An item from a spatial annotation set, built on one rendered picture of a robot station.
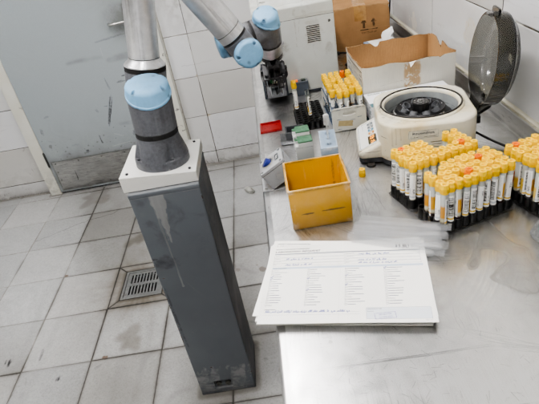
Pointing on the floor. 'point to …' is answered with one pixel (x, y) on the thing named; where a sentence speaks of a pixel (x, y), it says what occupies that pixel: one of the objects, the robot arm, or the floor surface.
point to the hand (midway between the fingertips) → (276, 90)
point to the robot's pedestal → (198, 280)
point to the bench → (463, 303)
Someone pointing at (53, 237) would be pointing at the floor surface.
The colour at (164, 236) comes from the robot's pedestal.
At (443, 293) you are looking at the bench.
